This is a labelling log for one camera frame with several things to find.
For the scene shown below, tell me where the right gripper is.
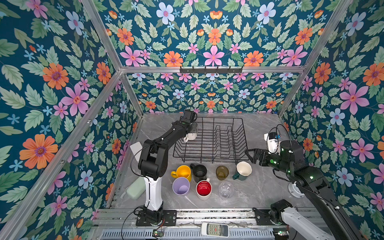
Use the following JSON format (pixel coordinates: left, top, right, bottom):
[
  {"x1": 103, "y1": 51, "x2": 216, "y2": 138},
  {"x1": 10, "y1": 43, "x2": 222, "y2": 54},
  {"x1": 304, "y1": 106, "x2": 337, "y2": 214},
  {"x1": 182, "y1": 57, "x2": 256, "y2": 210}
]
[{"x1": 244, "y1": 148, "x2": 293, "y2": 176}]

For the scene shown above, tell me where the green mug cream inside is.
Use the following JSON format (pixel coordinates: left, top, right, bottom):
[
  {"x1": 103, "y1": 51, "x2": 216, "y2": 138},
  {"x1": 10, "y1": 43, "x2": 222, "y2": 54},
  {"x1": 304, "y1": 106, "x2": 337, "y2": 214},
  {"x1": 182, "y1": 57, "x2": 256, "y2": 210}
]
[{"x1": 232, "y1": 162, "x2": 252, "y2": 181}]

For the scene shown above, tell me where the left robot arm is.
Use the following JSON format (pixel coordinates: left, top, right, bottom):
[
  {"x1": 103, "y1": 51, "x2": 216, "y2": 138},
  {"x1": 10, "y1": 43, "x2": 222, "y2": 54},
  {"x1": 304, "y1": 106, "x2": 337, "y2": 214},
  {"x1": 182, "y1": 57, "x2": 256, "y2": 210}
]
[{"x1": 138, "y1": 110, "x2": 198, "y2": 226}]

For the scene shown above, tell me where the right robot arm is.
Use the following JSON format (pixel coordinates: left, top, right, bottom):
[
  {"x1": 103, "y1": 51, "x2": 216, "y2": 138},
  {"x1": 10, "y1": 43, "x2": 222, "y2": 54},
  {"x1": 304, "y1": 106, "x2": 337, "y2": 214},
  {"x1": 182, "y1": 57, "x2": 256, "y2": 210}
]
[{"x1": 245, "y1": 140, "x2": 365, "y2": 240}]

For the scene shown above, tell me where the amber glass cup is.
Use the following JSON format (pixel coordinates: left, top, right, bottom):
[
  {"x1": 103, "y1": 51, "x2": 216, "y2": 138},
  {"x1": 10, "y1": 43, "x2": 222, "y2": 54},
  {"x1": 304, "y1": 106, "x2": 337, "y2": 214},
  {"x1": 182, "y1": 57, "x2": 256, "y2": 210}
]
[{"x1": 216, "y1": 166, "x2": 230, "y2": 181}]

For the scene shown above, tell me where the clear glass cup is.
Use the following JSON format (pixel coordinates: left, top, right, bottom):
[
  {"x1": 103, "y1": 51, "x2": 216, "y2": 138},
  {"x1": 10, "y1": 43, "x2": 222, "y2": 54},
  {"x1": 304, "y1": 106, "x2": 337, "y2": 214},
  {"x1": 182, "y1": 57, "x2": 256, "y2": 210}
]
[{"x1": 219, "y1": 182, "x2": 235, "y2": 199}]

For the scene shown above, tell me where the white round alarm clock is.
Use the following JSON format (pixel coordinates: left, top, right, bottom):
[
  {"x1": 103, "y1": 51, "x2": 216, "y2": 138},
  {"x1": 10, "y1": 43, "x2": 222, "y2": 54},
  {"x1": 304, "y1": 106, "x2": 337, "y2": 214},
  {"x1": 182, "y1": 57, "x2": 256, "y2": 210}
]
[{"x1": 288, "y1": 182, "x2": 305, "y2": 199}]

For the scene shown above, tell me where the black mug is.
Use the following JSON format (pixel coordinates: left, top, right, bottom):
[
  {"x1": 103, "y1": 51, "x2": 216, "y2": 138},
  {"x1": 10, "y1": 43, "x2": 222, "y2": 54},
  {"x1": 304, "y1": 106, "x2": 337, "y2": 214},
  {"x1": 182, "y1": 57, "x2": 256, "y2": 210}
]
[{"x1": 190, "y1": 164, "x2": 208, "y2": 183}]

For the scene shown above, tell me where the red inside white mug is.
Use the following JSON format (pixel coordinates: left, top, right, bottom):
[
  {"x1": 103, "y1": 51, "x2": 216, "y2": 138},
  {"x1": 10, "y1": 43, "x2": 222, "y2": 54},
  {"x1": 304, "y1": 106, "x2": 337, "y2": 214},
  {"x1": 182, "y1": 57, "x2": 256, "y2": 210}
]
[{"x1": 196, "y1": 178, "x2": 212, "y2": 201}]

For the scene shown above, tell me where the yellow mug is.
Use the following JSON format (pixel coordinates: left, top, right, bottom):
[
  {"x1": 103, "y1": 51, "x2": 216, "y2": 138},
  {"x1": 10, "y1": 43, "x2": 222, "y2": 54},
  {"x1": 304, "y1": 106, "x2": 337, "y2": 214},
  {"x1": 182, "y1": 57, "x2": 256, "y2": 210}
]
[{"x1": 171, "y1": 165, "x2": 192, "y2": 182}]

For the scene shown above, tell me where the lilac cup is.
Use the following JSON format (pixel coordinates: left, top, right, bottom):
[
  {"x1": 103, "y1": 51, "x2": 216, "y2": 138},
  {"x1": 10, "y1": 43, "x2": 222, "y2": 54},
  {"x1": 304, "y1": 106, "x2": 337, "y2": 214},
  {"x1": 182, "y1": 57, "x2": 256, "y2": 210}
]
[{"x1": 172, "y1": 177, "x2": 191, "y2": 196}]

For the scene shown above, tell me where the white remote control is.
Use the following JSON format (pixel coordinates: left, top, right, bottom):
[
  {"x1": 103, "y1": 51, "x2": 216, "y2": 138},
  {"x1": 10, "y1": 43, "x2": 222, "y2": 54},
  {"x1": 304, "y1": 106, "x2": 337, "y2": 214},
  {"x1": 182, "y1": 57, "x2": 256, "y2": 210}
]
[{"x1": 201, "y1": 222, "x2": 230, "y2": 238}]

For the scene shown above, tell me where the white rectangular box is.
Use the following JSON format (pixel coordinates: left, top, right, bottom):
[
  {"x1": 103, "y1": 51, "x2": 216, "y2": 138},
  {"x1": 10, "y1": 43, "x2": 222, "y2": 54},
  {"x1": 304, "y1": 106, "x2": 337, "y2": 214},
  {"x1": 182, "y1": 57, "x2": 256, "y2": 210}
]
[{"x1": 130, "y1": 142, "x2": 143, "y2": 163}]

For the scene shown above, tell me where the pale green case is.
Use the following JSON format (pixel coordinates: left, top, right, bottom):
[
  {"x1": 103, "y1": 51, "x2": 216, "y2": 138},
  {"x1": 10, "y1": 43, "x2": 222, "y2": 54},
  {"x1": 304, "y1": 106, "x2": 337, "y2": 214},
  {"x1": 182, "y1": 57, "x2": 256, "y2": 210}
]
[{"x1": 126, "y1": 177, "x2": 146, "y2": 200}]

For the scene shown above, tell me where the black wire dish rack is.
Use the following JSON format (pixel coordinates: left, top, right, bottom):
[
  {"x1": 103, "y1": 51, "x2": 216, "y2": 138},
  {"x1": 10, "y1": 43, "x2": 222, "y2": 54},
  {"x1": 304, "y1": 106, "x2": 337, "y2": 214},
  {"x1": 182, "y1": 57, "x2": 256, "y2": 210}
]
[{"x1": 173, "y1": 117, "x2": 248, "y2": 164}]

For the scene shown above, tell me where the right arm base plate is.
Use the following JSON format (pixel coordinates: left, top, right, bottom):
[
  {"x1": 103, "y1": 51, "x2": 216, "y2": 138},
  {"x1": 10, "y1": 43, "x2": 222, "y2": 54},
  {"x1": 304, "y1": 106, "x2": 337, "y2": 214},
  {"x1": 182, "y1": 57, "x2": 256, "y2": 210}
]
[{"x1": 252, "y1": 208, "x2": 272, "y2": 226}]

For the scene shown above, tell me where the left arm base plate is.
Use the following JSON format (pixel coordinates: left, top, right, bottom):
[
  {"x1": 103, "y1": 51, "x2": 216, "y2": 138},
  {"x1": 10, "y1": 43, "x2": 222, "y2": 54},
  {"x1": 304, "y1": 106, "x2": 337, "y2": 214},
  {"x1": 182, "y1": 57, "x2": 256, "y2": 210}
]
[{"x1": 136, "y1": 210, "x2": 178, "y2": 227}]

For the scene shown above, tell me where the black hook rail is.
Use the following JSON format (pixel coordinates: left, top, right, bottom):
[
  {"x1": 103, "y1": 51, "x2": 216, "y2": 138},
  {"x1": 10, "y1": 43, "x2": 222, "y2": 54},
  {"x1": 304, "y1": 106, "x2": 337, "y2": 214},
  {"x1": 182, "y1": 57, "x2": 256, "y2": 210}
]
[{"x1": 179, "y1": 66, "x2": 243, "y2": 75}]

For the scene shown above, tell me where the aluminium frame post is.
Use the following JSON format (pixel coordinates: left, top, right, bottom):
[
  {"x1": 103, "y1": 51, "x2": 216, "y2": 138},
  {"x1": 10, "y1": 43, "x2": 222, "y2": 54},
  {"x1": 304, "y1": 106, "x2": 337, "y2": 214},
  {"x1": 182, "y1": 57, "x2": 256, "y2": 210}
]
[{"x1": 82, "y1": 0, "x2": 143, "y2": 119}]

